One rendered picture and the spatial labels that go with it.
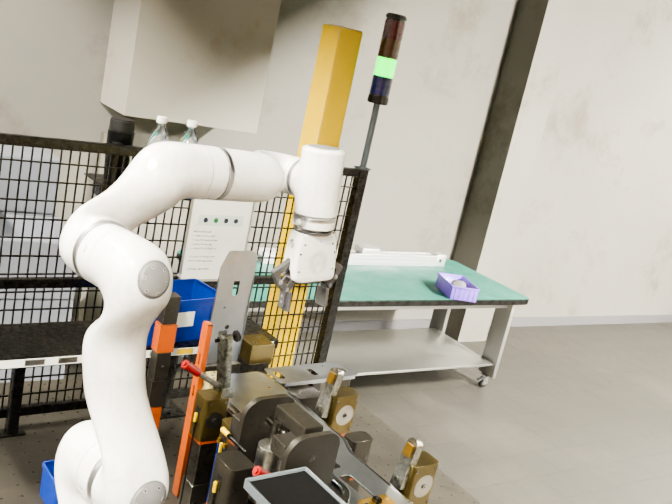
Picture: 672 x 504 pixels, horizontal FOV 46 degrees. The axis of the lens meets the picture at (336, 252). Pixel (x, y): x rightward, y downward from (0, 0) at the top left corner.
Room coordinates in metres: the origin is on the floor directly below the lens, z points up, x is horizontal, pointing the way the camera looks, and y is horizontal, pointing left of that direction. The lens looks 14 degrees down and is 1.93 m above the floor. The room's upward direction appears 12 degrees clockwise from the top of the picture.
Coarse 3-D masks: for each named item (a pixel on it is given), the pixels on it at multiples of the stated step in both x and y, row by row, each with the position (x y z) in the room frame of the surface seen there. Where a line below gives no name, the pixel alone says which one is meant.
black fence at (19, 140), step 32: (0, 160) 2.00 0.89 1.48; (352, 192) 2.76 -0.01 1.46; (32, 224) 2.06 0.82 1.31; (160, 224) 2.30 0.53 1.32; (256, 224) 2.52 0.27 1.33; (288, 224) 2.60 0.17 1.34; (352, 224) 2.76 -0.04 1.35; (0, 256) 2.01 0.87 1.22; (32, 256) 2.06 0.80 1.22; (0, 288) 2.01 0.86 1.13; (96, 288) 2.19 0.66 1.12; (256, 288) 2.55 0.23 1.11; (256, 320) 2.57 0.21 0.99; (320, 320) 2.75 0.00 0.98; (320, 352) 2.75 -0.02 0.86; (32, 384) 2.10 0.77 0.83; (320, 384) 2.77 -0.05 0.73; (0, 416) 2.03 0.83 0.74
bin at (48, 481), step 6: (48, 462) 1.79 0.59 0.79; (54, 462) 1.80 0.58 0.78; (48, 468) 1.79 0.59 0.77; (42, 474) 1.78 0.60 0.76; (48, 474) 1.74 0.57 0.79; (42, 480) 1.78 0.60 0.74; (48, 480) 1.75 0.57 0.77; (54, 480) 1.72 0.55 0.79; (42, 486) 1.77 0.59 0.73; (48, 486) 1.74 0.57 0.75; (54, 486) 1.71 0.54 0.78; (42, 492) 1.77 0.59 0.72; (48, 492) 1.74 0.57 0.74; (54, 492) 1.71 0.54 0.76; (42, 498) 1.76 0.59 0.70; (48, 498) 1.73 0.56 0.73; (54, 498) 1.71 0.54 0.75
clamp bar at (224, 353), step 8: (224, 336) 1.81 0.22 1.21; (232, 336) 1.82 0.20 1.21; (240, 336) 1.84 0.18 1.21; (224, 344) 1.81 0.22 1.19; (224, 352) 1.81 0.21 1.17; (224, 360) 1.82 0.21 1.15; (224, 368) 1.82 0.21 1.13; (216, 376) 1.85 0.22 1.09; (224, 376) 1.82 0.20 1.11; (224, 384) 1.82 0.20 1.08
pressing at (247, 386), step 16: (240, 384) 2.03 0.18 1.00; (256, 384) 2.05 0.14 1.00; (272, 384) 2.07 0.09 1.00; (240, 400) 1.93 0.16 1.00; (336, 432) 1.88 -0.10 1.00; (352, 464) 1.73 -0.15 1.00; (336, 480) 1.63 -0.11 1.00; (368, 480) 1.67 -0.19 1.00; (384, 480) 1.69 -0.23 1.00; (352, 496) 1.58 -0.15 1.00; (400, 496) 1.63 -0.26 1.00
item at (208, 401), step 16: (208, 400) 1.79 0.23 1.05; (224, 400) 1.82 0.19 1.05; (208, 416) 1.79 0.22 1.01; (224, 416) 1.82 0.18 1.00; (192, 432) 1.81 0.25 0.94; (208, 432) 1.80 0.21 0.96; (192, 448) 1.82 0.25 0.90; (208, 448) 1.81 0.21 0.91; (192, 464) 1.81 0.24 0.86; (208, 464) 1.82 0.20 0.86; (192, 480) 1.80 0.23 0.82; (208, 480) 1.82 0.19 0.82; (192, 496) 1.79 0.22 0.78
